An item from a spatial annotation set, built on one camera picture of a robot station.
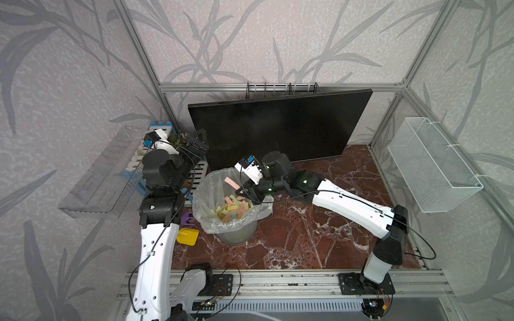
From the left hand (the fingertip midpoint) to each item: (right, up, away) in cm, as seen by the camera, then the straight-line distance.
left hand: (202, 137), depth 61 cm
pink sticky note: (+9, -15, +3) cm, 17 cm away
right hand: (+10, -17, +5) cm, 20 cm away
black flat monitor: (+43, +14, +66) cm, 80 cm away
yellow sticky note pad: (-14, -40, +24) cm, 48 cm away
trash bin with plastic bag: (-1, -28, +22) cm, 35 cm away
